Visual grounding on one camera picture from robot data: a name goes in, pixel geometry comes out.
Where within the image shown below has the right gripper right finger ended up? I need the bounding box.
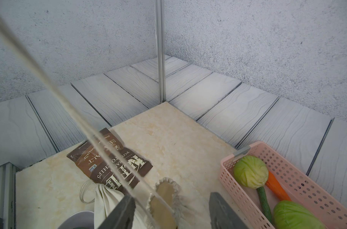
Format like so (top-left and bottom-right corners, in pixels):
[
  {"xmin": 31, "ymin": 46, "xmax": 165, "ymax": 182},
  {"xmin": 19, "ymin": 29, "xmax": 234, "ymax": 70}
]
[{"xmin": 209, "ymin": 192, "xmax": 248, "ymax": 229}]

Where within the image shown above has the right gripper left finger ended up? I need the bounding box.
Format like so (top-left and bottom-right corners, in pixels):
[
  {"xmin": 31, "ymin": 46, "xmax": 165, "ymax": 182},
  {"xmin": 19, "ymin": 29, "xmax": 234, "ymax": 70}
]
[{"xmin": 97, "ymin": 195, "xmax": 136, "ymax": 229}]

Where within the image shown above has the beige cloth bag front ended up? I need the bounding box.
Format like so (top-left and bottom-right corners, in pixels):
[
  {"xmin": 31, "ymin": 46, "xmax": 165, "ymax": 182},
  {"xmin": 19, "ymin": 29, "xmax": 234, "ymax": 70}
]
[{"xmin": 0, "ymin": 17, "xmax": 169, "ymax": 229}]

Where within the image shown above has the brown kettle chips bag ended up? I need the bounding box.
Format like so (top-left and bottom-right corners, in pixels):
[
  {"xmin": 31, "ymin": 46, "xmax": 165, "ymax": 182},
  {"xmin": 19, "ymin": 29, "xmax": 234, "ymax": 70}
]
[{"xmin": 67, "ymin": 128, "xmax": 153, "ymax": 194}]

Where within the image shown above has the grey bowl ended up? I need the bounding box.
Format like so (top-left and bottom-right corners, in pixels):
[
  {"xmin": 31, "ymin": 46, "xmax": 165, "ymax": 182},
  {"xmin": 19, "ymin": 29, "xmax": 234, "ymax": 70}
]
[{"xmin": 58, "ymin": 210, "xmax": 94, "ymax": 229}]

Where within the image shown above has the green cucumber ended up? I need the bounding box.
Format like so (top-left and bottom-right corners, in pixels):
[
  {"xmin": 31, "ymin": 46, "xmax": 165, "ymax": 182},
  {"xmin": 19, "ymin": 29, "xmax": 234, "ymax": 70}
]
[{"xmin": 256, "ymin": 187, "xmax": 273, "ymax": 224}]

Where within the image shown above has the left green cabbage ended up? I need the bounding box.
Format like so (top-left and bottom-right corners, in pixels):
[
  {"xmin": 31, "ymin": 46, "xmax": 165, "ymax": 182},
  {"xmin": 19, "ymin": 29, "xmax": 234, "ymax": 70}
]
[{"xmin": 233, "ymin": 156, "xmax": 269, "ymax": 189}]

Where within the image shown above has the green cabbage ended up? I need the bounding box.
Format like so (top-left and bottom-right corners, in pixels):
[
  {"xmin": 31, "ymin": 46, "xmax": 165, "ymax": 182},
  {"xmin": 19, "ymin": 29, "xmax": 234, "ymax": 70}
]
[
  {"xmin": 233, "ymin": 156, "xmax": 269, "ymax": 189},
  {"xmin": 274, "ymin": 200, "xmax": 326, "ymax": 229}
]

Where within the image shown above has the orange carrot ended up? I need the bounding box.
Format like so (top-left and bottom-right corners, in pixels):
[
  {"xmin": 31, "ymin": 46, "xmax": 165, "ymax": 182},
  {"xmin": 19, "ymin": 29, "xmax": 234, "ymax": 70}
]
[{"xmin": 266, "ymin": 172, "xmax": 291, "ymax": 201}]

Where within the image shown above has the right green cabbage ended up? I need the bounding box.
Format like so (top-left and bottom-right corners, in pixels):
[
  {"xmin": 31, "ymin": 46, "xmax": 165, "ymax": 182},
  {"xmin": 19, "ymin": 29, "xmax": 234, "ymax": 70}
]
[{"xmin": 274, "ymin": 200, "xmax": 326, "ymax": 229}]

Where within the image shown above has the pink plastic basket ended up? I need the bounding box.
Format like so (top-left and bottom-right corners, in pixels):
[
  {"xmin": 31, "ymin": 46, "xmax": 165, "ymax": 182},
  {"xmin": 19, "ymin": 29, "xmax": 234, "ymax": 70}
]
[{"xmin": 219, "ymin": 141, "xmax": 347, "ymax": 229}]

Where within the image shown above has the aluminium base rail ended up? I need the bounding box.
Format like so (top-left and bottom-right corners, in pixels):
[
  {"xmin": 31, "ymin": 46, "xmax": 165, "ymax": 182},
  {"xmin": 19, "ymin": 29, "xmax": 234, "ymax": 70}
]
[{"xmin": 0, "ymin": 162, "xmax": 19, "ymax": 229}]

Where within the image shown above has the left aluminium frame post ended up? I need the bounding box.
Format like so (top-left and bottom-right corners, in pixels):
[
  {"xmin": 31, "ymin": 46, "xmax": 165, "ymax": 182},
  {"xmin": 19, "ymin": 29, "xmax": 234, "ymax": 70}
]
[{"xmin": 154, "ymin": 0, "xmax": 166, "ymax": 103}]

